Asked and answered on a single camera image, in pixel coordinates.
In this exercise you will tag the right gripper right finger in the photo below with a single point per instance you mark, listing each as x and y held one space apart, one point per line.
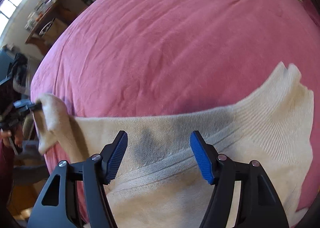
259 204

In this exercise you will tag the person left forearm red sleeve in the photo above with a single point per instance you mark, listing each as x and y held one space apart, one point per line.
6 174

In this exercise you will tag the person left hand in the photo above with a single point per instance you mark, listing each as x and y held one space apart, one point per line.
18 136

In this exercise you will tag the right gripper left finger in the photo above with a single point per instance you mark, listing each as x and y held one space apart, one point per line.
58 203

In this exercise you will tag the pink bed blanket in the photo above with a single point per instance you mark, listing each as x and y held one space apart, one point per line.
244 73

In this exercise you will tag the dark pink pillow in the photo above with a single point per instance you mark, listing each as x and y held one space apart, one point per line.
311 11

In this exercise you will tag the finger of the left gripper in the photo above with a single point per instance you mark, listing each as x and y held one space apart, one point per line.
25 105

